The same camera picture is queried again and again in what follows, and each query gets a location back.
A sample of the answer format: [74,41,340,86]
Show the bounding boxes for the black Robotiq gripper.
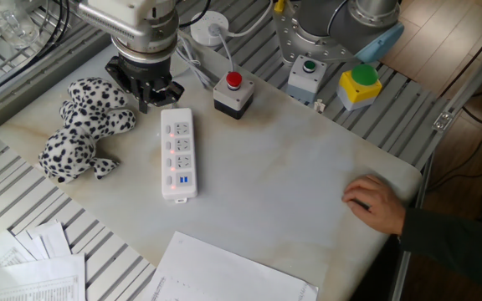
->
[105,54,186,115]

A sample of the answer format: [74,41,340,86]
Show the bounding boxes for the white four-button power strip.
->
[160,107,199,205]

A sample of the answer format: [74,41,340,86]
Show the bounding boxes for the dark-sleeved right forearm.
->
[398,207,482,293]

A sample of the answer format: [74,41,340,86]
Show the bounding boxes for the person's right hand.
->
[341,174,408,236]

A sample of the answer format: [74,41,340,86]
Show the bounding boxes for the red push button box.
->
[213,70,256,121]

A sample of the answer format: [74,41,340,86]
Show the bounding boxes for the dalmatian spotted plush toy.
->
[38,77,137,185]

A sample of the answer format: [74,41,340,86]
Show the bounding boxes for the round white socket hub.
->
[189,10,230,47]

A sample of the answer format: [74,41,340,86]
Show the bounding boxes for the small green button box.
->
[286,54,328,105]

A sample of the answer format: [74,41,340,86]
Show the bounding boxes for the clear plastic container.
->
[0,0,41,49]

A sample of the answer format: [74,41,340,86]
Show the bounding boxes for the large printed paper sheet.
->
[142,231,320,301]

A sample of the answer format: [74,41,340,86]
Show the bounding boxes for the yellow box green mushroom button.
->
[336,64,383,112]

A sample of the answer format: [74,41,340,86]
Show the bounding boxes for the stack of printed papers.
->
[0,220,87,301]

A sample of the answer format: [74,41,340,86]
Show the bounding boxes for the white bundled power cable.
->
[175,33,216,89]

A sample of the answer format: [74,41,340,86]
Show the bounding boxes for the grey plug cable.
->
[207,23,236,75]

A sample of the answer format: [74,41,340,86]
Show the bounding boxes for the black cables bundle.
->
[0,0,71,105]

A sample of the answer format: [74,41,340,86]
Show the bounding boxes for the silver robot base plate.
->
[271,2,366,66]

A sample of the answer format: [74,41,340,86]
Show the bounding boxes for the aluminium frame rail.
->
[390,24,482,301]

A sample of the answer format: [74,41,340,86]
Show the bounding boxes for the black floor cables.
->
[427,77,482,193]

